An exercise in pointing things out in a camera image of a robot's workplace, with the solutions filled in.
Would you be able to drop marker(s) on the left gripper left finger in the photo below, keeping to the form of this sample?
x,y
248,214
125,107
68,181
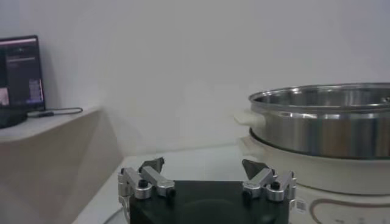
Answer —
x,y
155,178

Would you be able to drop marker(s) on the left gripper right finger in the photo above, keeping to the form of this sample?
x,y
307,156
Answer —
x,y
259,179

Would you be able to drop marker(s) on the stainless steel steamer basket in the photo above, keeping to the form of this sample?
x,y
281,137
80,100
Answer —
x,y
320,134

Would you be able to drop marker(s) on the cream electric cooker base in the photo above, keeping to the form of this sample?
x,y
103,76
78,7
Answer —
x,y
335,176

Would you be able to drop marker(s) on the small black usb hub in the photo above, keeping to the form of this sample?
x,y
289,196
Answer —
x,y
41,114

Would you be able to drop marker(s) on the black laptop with dark screen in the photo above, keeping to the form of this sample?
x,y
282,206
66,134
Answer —
x,y
21,73

